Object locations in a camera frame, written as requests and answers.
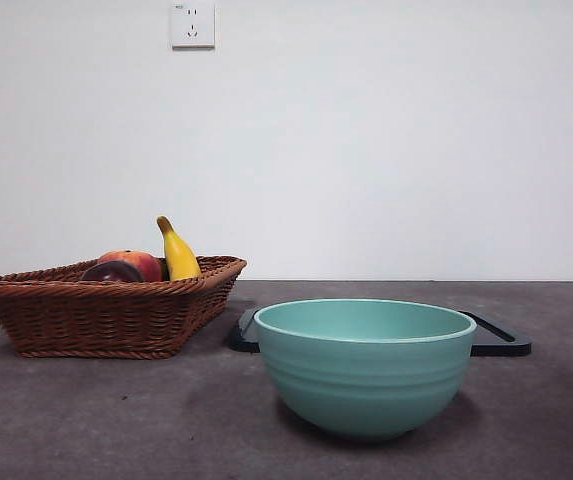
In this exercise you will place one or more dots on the teal ribbed bowl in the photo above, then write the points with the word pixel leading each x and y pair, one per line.
pixel 366 385

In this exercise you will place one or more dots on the dark red plum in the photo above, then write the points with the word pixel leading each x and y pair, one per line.
pixel 111 272

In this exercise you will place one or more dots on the yellow banana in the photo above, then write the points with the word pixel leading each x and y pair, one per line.
pixel 178 255

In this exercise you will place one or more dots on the red yellow apple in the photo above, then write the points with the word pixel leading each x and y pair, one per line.
pixel 143 262

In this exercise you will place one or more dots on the brown wicker basket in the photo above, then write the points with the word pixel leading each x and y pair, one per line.
pixel 91 320

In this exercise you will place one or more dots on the black rectangular tray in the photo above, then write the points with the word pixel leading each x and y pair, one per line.
pixel 501 345

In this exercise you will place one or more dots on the white wall socket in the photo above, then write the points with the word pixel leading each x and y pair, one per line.
pixel 193 25

